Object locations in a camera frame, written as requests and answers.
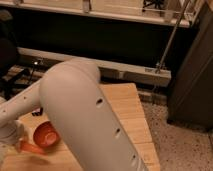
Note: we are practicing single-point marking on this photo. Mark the orange carrot-like pepper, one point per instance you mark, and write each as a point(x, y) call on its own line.
point(26, 146)

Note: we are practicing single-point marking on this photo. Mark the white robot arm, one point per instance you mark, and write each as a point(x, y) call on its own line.
point(70, 94)

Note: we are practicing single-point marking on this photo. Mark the white sponge black base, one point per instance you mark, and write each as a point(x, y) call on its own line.
point(37, 112)

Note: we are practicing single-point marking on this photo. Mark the white baseboard heater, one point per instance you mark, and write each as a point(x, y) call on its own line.
point(140, 74)

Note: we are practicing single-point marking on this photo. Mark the orange bowl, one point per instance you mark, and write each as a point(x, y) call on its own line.
point(45, 135)

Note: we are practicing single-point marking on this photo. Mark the dark cabinet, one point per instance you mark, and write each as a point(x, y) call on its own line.
point(190, 99)

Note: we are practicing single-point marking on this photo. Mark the metal pole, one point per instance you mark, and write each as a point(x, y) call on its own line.
point(159, 65)

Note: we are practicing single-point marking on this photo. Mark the black office chair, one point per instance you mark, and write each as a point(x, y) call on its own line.
point(9, 56)

